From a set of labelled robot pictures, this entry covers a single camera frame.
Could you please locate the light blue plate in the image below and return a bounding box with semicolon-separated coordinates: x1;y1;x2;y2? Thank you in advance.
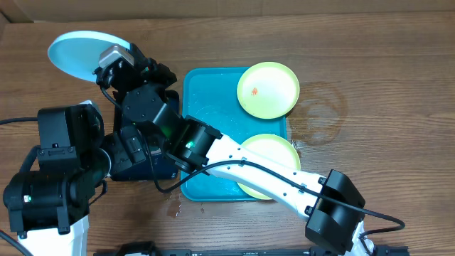
48;31;130;82

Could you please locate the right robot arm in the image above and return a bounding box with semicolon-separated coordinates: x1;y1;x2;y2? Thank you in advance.
94;43;375;255

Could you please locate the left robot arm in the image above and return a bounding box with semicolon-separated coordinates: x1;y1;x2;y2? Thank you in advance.
2;100;113;255

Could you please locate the teal plastic tray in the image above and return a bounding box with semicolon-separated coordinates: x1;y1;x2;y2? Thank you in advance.
181;67;287;202

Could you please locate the black water tray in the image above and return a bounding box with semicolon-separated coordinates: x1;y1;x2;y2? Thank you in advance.
103;110;177;181

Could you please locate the far yellow-green plate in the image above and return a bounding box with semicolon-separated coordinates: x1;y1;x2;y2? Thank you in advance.
237;62;300;119

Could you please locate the yellow-green plate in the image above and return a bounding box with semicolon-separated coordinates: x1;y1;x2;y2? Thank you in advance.
237;62;300;119
234;133;301;201

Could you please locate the near yellow-green plate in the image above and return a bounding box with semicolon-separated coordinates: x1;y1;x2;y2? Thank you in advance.
234;133;301;201

